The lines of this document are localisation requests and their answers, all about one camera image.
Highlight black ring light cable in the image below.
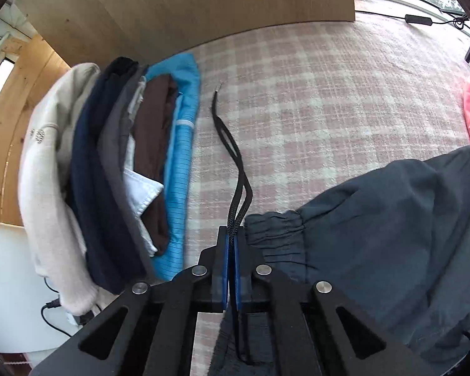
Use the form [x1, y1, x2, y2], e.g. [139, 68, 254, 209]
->
[354, 7, 470, 30]

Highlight dark grey pants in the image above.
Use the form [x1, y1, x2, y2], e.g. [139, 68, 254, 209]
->
[208, 81, 470, 376]

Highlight grey folded garment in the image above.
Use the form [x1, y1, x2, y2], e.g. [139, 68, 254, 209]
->
[98, 65, 154, 279]

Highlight black inline controller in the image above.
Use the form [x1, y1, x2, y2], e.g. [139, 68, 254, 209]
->
[404, 13, 436, 27]

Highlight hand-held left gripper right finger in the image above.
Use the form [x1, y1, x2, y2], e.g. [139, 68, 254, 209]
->
[232, 227, 442, 376]

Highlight pine plank panel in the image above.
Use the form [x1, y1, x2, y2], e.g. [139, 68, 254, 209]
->
[0, 33, 72, 227]

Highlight blue folded garment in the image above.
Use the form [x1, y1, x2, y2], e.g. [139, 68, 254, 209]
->
[144, 53, 202, 281]

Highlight brown folded garment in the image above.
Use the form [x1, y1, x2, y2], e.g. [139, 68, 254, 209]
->
[132, 74, 181, 258]

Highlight beige folded coat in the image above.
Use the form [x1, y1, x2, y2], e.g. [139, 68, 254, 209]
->
[18, 63, 102, 316]

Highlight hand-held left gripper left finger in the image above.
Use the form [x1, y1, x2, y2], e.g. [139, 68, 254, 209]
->
[30, 225, 230, 376]

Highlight wooden board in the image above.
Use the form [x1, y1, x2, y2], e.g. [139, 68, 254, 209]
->
[13, 0, 356, 69]

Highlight pink checked blanket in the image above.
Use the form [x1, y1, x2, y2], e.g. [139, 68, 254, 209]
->
[157, 10, 470, 376]

